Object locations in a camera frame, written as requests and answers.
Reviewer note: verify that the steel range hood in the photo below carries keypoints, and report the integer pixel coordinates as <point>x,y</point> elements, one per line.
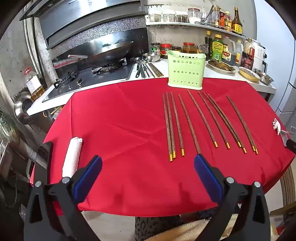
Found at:
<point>81,20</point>

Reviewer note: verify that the glass spice jar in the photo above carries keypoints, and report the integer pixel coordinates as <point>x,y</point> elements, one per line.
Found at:
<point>155,18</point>
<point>182,18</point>
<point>169,18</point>

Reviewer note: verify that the green perforated utensil holder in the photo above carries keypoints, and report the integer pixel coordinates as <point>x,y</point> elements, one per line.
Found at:
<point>186,69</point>

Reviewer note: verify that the plate of food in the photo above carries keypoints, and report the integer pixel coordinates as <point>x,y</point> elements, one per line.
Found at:
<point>220,66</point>

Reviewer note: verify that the oil bottle red cap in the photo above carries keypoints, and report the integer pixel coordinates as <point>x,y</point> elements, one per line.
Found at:
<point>33,84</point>

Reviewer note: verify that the yellow dish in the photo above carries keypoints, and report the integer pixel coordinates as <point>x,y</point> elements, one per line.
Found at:
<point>249,74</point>

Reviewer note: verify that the stainless steel bowl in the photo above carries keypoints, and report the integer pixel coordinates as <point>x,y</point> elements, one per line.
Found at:
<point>264,76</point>
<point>150,56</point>

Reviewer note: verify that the clear glass bottle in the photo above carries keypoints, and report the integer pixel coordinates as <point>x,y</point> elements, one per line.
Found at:
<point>215,18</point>

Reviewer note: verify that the steel wok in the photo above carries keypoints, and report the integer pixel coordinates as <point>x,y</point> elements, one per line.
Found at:
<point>108,52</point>

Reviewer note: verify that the large soy sauce jug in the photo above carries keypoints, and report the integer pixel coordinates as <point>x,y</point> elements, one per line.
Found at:
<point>229,52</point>

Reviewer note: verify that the beige fluffy cloth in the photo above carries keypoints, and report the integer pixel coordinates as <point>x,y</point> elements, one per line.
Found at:
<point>196,230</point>

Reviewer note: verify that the white kitchen appliance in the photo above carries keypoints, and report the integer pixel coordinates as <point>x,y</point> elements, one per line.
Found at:
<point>260,54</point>

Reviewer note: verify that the red tablecloth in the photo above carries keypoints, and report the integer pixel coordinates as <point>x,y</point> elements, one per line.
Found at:
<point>129,129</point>

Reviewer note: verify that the slim dark bottle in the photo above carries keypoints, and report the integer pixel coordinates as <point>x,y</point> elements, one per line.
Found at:
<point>208,45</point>

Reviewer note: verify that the amber oil bottle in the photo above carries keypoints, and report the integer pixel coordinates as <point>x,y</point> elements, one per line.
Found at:
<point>228,22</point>

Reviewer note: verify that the green label jar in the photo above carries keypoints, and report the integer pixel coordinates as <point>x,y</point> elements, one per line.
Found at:
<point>155,48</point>

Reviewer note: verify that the dark sauce bottle yellow label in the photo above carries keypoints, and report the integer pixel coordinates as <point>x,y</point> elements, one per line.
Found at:
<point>237,23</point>

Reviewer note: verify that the glass with spoons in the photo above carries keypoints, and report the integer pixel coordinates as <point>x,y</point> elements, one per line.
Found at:
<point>205,16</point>

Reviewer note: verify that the green bottle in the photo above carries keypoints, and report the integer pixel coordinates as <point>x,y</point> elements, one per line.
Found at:
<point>217,48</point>

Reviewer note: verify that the white crumpled paper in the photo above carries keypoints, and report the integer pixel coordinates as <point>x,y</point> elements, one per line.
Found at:
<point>277,125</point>

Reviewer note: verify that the tall glass jar white contents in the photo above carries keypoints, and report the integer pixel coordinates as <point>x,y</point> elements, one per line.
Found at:
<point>194,16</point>

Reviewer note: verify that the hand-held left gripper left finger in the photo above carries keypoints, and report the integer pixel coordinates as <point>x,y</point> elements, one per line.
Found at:
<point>89,176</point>

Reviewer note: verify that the rolled white towel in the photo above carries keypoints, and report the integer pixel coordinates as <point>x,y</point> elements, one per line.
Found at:
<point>72,157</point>

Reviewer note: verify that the black gas stove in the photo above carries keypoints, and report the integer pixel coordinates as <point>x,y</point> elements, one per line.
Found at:
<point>92,78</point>

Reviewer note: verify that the red lid chili jar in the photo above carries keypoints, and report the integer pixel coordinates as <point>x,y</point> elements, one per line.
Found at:
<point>165,49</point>

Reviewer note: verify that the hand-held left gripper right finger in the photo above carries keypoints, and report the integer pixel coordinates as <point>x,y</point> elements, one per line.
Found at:
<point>207,176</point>

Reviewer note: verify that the white refrigerator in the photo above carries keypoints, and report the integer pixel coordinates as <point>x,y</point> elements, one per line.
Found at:
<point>277,58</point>

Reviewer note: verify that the orange pickle jar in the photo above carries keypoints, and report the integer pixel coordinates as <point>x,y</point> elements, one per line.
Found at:
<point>188,47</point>

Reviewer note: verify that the bundle of metal chopsticks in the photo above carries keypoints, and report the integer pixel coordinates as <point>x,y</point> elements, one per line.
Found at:
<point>155,69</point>

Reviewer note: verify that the leopard print cloth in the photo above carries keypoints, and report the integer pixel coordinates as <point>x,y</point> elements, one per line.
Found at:
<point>155,228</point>

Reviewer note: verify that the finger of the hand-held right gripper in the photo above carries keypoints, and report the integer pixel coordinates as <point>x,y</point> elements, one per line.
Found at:
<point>291,146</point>

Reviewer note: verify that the wall shelf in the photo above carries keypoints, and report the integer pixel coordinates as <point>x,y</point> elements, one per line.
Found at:
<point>185,25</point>

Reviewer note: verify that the wooden chair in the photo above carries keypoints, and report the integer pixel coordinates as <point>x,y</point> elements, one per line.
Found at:
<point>288,192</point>

